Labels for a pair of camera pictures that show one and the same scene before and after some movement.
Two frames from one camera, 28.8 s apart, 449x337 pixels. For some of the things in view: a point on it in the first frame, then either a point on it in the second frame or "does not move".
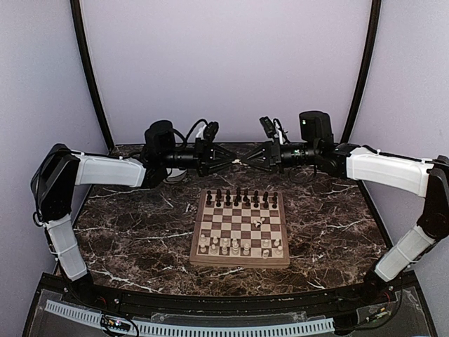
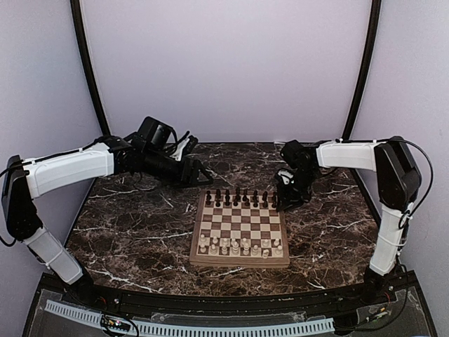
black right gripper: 272,154 → 287,199
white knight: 213,250 does not move
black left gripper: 204,153 → 189,179
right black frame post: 367,71 does not move
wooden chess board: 243,229 does not move
